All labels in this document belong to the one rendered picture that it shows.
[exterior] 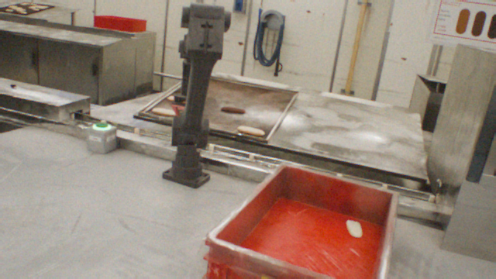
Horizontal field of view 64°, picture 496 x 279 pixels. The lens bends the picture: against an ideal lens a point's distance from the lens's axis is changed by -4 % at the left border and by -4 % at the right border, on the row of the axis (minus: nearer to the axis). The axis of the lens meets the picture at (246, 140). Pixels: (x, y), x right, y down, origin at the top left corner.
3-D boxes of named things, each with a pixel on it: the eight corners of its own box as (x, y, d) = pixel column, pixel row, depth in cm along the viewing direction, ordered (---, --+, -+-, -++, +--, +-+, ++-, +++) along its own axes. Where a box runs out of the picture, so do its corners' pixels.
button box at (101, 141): (84, 159, 133) (84, 127, 129) (98, 152, 140) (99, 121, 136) (105, 165, 131) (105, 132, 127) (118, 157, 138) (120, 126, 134)
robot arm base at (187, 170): (160, 177, 119) (196, 189, 115) (162, 151, 117) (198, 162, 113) (177, 168, 127) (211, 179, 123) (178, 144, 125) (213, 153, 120)
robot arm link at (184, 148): (176, 160, 116) (195, 161, 117) (179, 125, 113) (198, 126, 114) (176, 148, 125) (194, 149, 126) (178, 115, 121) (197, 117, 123)
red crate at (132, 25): (92, 26, 462) (93, 15, 458) (109, 25, 495) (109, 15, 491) (132, 32, 453) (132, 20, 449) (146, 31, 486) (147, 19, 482)
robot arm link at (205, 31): (181, 39, 82) (231, 45, 84) (184, -5, 89) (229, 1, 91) (170, 151, 119) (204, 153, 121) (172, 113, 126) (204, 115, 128)
